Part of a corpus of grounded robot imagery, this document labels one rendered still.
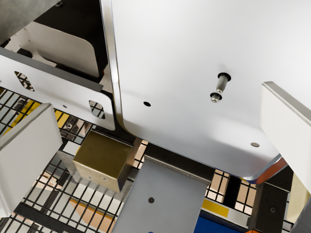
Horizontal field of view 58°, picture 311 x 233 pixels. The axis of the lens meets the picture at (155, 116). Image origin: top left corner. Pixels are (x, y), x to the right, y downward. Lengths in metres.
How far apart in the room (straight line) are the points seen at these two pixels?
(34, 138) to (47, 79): 0.25
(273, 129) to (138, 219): 0.33
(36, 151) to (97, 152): 0.30
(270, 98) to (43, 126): 0.13
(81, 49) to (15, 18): 0.13
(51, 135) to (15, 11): 0.09
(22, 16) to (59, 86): 0.19
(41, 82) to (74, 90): 0.06
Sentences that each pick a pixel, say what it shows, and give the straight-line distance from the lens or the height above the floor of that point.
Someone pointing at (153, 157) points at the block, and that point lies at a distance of 0.47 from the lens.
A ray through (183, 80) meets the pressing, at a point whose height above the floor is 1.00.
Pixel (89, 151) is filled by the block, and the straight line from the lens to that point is 0.47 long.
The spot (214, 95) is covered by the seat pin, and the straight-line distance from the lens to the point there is 0.27.
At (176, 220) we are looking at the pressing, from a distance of 0.47.
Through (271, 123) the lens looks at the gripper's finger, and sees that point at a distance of 0.17.
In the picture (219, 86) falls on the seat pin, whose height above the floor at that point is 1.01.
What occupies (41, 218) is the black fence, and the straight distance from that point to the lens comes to 0.79.
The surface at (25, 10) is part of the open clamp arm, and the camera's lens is 0.23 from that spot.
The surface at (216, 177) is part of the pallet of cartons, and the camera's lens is 2.33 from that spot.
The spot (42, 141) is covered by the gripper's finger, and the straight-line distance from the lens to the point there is 0.17.
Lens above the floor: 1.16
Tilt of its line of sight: 28 degrees down
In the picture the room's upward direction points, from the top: 154 degrees counter-clockwise
